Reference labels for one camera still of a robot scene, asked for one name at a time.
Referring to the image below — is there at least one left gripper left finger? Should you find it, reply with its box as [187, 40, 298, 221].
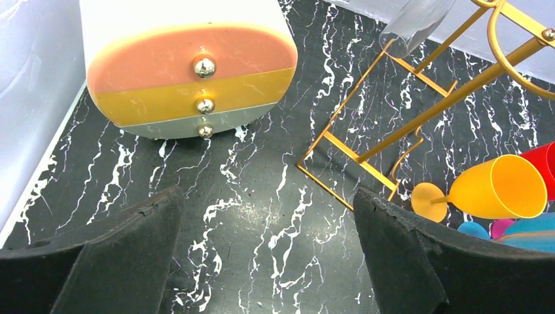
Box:
[1, 186, 184, 313]

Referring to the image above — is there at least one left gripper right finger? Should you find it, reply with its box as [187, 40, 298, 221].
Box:
[353, 188, 554, 313]

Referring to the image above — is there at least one magenta wine glass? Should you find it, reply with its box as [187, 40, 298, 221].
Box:
[490, 218, 515, 239]

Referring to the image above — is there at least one yellow wine glass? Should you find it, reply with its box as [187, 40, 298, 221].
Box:
[410, 154, 548, 222]

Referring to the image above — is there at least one light blue wine glass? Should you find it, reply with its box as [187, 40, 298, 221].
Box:
[503, 213, 554, 236]
[457, 220, 554, 253]

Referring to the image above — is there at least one red wine glass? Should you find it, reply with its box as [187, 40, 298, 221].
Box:
[521, 142, 554, 201]

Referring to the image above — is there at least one clear wine glass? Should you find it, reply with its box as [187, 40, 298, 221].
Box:
[379, 0, 454, 59]

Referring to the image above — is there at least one cream orange yellow cylinder box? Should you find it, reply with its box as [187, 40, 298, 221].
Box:
[79, 0, 298, 139]

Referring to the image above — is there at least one gold wire wine glass rack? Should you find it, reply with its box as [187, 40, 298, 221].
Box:
[280, 1, 554, 213]

